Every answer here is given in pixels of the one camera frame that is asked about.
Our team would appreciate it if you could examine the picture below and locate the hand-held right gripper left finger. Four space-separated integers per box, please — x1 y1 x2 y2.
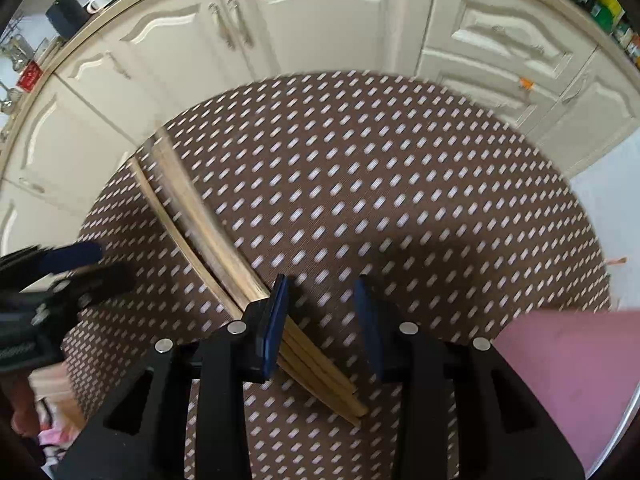
54 274 290 480

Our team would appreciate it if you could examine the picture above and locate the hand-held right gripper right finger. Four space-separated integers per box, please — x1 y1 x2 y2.
352 276 586 480

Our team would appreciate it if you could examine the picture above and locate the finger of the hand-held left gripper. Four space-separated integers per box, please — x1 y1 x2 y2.
0 240 105 289
20 262 137 312

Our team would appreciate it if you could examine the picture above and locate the wooden chopstick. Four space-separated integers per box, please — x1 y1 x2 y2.
160 130 359 397
150 135 363 420
129 159 362 428
155 132 369 415

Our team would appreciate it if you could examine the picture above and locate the person's left hand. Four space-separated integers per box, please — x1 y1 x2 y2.
10 367 44 437

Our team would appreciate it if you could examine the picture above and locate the brown woven round placemat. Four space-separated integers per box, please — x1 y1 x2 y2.
62 72 613 480

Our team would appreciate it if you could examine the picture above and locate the red box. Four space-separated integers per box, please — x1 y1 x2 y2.
16 60 45 92

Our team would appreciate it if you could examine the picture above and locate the pink cloth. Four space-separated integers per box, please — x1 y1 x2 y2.
492 310 640 476

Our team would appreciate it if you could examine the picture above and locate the clear glass jar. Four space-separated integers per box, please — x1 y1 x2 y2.
0 32 39 74

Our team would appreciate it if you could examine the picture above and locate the dark blue jar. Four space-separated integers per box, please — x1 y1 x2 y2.
46 0 90 39

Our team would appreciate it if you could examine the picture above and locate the cream kitchen base cabinet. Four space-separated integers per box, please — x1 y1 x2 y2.
0 0 640 256

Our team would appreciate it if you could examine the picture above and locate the yellow green bottle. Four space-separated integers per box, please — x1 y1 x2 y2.
592 0 626 34

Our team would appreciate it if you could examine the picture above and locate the metal cabinet handle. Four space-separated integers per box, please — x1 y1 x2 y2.
207 2 236 51
227 0 256 49

